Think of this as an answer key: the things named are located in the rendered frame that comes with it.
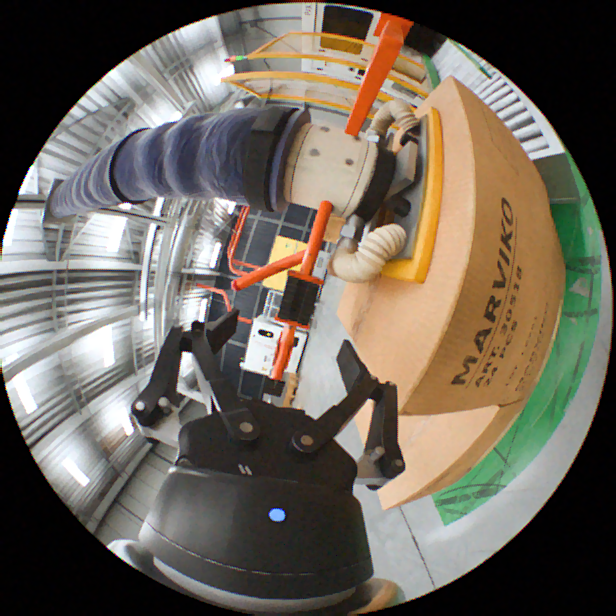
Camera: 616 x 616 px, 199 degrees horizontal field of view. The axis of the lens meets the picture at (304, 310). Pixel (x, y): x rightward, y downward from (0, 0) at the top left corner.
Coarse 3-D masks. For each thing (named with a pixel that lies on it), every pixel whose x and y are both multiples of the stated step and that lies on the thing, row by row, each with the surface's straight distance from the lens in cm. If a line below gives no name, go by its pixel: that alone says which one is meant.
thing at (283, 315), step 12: (288, 276) 27; (300, 276) 28; (312, 276) 30; (288, 288) 27; (300, 288) 28; (312, 288) 27; (288, 300) 27; (300, 300) 28; (312, 300) 27; (288, 312) 28; (300, 312) 28; (300, 324) 29
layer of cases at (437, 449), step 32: (544, 320) 65; (544, 352) 88; (416, 416) 74; (448, 416) 65; (480, 416) 59; (512, 416) 92; (416, 448) 74; (448, 448) 65; (480, 448) 81; (416, 480) 75; (448, 480) 98
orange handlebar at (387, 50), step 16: (384, 32) 26; (400, 32) 31; (384, 48) 23; (400, 48) 25; (368, 64) 25; (384, 64) 24; (368, 80) 25; (384, 80) 25; (368, 96) 27; (352, 112) 29; (368, 112) 29; (352, 128) 31; (320, 208) 31; (320, 224) 29; (320, 240) 29; (304, 256) 29; (304, 272) 29; (288, 336) 31; (288, 352) 33
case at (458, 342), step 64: (448, 128) 35; (448, 192) 26; (512, 192) 34; (448, 256) 21; (512, 256) 29; (384, 320) 28; (448, 320) 18; (512, 320) 33; (448, 384) 24; (512, 384) 53
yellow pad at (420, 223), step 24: (432, 120) 37; (432, 144) 32; (432, 168) 28; (408, 192) 30; (432, 192) 25; (408, 216) 26; (432, 216) 24; (408, 240) 24; (432, 240) 23; (408, 264) 23
